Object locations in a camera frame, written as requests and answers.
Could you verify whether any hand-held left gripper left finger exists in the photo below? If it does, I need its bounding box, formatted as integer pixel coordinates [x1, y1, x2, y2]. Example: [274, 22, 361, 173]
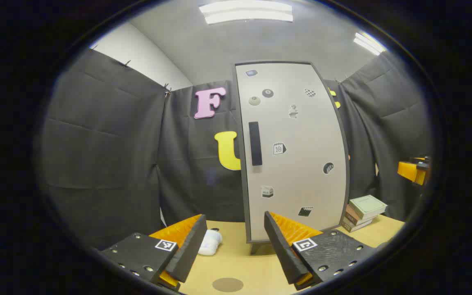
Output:
[100, 214, 208, 292]

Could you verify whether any brown book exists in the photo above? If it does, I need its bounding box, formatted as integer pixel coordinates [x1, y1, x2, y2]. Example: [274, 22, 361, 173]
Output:
[345, 205, 372, 226]

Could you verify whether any black door handle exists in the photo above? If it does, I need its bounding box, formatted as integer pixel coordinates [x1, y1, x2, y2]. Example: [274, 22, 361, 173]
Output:
[248, 121, 263, 166]

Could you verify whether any grey cabinet door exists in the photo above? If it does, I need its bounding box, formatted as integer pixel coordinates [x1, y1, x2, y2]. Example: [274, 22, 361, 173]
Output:
[233, 61, 350, 244]

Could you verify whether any brown round coaster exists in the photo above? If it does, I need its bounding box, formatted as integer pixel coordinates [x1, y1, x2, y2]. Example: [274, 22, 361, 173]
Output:
[212, 277, 244, 293]

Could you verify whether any large ceiling light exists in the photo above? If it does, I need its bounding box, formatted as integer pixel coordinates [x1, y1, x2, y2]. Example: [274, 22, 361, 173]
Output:
[198, 0, 294, 25]

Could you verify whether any black backdrop cloth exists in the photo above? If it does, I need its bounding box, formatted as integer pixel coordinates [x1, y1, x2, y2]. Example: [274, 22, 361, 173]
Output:
[39, 47, 431, 250]

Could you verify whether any grey cabinet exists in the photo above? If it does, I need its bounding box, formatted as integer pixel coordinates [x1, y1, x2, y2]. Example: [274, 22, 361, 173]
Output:
[232, 60, 351, 254]

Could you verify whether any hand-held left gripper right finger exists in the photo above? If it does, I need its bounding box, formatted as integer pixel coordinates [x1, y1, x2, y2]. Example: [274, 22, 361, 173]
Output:
[264, 211, 380, 291]

